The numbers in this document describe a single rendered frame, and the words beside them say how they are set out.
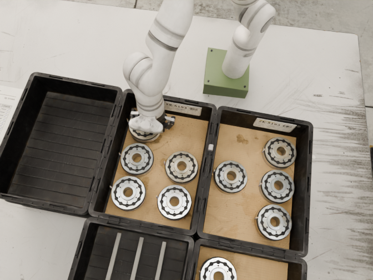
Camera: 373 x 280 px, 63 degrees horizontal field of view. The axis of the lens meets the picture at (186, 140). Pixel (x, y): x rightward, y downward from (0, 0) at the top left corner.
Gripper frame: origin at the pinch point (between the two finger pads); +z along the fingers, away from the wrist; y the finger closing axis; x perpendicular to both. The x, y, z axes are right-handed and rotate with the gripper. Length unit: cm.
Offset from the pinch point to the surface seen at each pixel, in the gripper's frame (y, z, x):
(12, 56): 66, 17, -26
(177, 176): -10.3, 0.9, 14.3
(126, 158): 6.7, 1.3, 11.5
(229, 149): -25.2, 4.2, 1.5
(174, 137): -6.5, 4.1, 0.8
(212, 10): -10, 87, -133
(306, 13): -79, 87, -146
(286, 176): -43.4, 1.4, 8.3
